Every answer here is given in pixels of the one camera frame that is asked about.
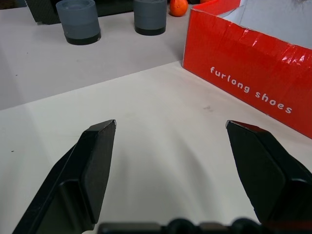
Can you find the grey cylinder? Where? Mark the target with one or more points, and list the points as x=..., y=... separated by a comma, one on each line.
x=150, y=15
x=78, y=22

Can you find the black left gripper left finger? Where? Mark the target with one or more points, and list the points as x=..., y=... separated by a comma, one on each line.
x=80, y=175

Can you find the orange fruit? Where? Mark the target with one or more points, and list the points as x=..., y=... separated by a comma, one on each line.
x=178, y=7

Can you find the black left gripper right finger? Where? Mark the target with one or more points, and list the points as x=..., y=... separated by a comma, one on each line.
x=268, y=175

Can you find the red shoe box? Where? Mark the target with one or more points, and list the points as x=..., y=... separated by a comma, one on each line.
x=243, y=63

